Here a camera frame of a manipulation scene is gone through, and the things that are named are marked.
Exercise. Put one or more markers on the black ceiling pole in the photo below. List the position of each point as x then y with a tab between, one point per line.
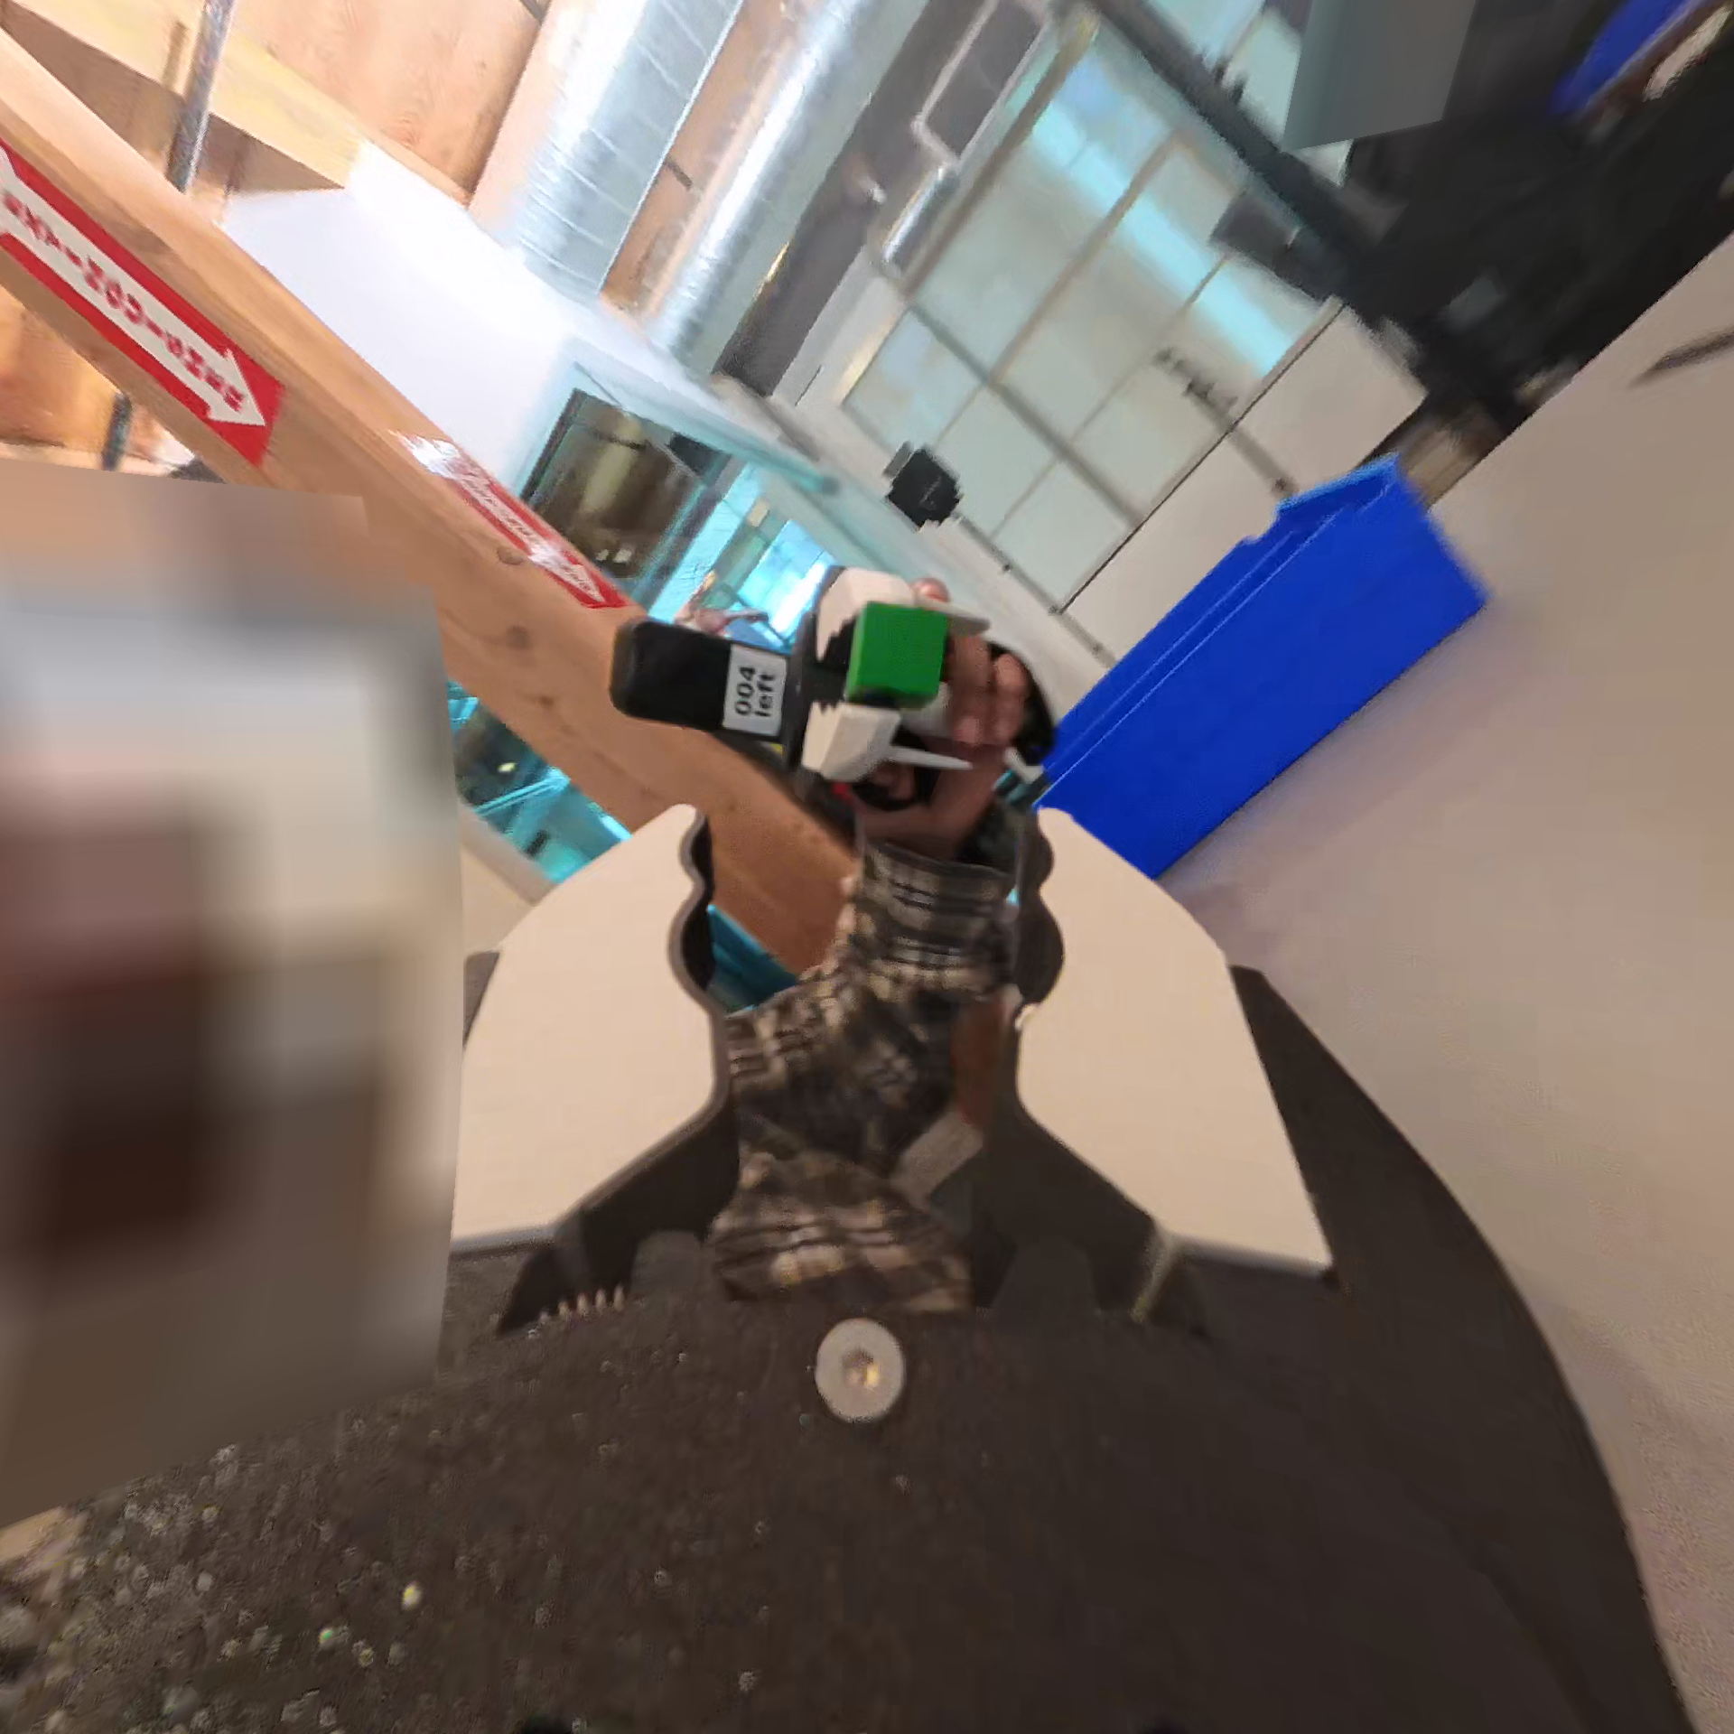
1218	408

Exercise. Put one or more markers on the blue plastic bin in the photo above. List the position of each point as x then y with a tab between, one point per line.
1625	55
1260	677

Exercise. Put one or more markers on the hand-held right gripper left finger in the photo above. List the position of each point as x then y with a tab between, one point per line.
582	1071

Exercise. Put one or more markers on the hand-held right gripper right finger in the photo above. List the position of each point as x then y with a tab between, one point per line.
1152	1085

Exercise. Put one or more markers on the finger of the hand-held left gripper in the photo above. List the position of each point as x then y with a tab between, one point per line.
847	610
847	742

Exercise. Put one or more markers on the large green cube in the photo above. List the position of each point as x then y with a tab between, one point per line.
894	651

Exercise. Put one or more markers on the red arrow sign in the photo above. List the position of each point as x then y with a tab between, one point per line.
515	523
134	299

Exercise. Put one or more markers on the silver ventilation duct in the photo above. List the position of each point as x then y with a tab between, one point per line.
800	163
610	123

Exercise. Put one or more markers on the person's left forearm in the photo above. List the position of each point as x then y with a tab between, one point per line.
868	976

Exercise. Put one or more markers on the person's left hand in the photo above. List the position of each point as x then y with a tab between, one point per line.
983	720

